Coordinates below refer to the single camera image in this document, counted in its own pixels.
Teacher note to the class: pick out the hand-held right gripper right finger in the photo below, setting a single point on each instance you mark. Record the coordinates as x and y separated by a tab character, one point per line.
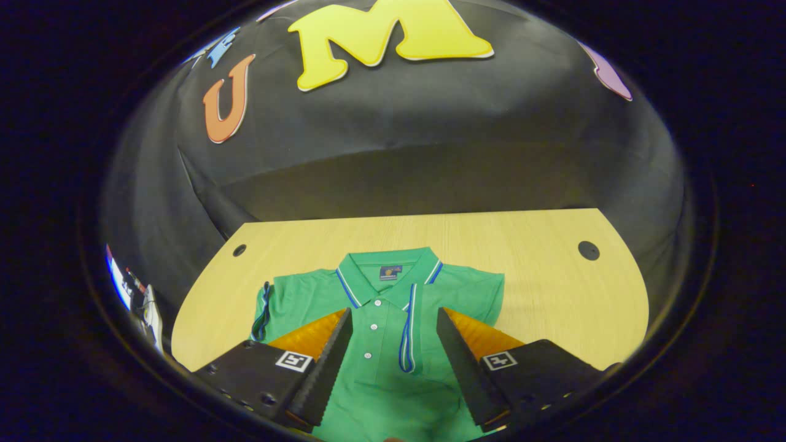
470	374

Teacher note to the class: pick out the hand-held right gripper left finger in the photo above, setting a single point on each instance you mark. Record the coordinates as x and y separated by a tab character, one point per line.
322	374

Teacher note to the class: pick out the green T-shirt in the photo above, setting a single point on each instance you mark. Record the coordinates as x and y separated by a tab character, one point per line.
393	399

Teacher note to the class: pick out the lit screen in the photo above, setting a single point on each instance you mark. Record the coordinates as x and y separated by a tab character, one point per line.
116	276

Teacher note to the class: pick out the black backdrop cloth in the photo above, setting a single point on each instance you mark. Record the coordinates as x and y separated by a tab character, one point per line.
430	123

